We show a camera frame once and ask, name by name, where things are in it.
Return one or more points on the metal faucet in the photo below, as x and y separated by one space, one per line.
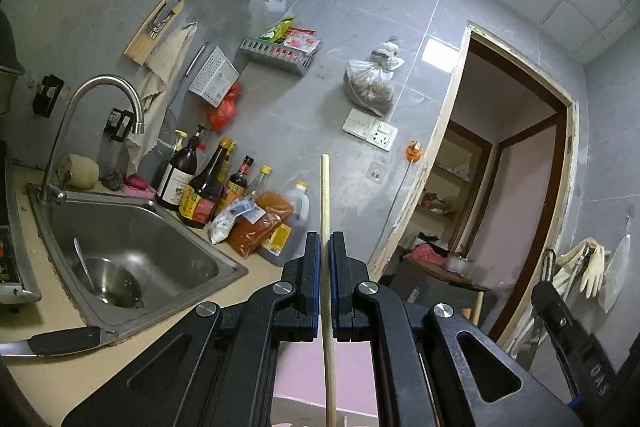
100 82

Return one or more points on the clear plastic bag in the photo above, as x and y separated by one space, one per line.
616 272

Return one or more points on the pink scrub cloth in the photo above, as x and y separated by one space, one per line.
140 188

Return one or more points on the stainless steel sink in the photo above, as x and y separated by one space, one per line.
165 242

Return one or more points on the grey wall rack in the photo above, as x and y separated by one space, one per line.
275 57

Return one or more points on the metal stove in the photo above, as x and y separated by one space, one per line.
10 257

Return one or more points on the thick bamboo chopstick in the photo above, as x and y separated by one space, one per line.
325 207

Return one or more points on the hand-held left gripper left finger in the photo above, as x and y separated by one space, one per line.
315 287

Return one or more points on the steel wool scrubber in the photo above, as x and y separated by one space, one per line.
113 182

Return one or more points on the beige dish cloth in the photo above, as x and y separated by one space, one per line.
170 52

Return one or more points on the pink rag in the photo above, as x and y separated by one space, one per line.
425 254

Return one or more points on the hanging bag of dried goods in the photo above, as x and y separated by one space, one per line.
370 87

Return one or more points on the orange wall hook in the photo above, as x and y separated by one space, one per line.
413 151

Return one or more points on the black wall hook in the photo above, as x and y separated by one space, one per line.
47 94
118 124

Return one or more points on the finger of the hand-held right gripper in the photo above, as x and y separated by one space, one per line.
552 312

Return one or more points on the pink floral cloth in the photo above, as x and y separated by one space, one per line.
310 377

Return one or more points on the white wall switch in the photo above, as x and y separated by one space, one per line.
359 123

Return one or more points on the small wall plate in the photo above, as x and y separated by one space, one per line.
376 172

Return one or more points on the green snack packet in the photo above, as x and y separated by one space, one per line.
276 31

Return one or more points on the cream rubber glove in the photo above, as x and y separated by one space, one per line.
595 272
567 257

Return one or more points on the orange chili powder bag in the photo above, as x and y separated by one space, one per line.
260 219

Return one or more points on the red seasoning packet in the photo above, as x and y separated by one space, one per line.
302 41

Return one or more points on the small white wall basket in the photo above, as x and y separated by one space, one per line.
212 77

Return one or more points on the metal pot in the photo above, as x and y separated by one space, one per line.
459 264

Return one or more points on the beige loofah sponge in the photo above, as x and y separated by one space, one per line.
80 171

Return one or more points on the red plastic bag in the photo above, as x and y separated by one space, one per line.
225 107

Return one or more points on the white plastic packet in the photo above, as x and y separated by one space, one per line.
222 227

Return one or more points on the white wall socket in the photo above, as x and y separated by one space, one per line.
383 136

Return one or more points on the metal ladle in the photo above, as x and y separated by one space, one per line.
82 262

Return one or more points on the wooden shelf unit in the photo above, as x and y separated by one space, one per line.
450 174

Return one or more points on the white plastic jug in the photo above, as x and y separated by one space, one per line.
296 207

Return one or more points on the row of sauce bottles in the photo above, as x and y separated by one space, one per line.
200 202

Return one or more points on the wooden cutting board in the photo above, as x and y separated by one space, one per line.
145 42

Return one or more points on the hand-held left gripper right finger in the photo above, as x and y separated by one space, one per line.
337 287

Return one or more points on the dark grey cabinet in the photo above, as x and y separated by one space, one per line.
430 282

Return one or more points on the wooden door frame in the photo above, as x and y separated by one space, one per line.
442 127

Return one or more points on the dark range hood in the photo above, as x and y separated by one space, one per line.
7 57

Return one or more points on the metal bowl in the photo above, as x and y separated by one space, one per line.
120 287

